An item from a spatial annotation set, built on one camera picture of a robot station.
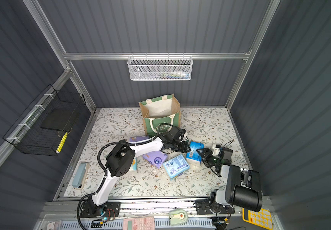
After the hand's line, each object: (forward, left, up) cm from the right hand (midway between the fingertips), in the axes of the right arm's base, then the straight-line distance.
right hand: (201, 154), depth 89 cm
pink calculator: (-36, +33, -1) cm, 49 cm away
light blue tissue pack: (-9, +16, +2) cm, 18 cm away
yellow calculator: (-33, -27, -3) cm, 43 cm away
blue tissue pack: (-3, +6, +2) cm, 7 cm away
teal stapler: (-16, +70, +2) cm, 72 cm away
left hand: (0, +6, +1) cm, 6 cm away
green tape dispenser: (-34, +16, +4) cm, 37 cm away
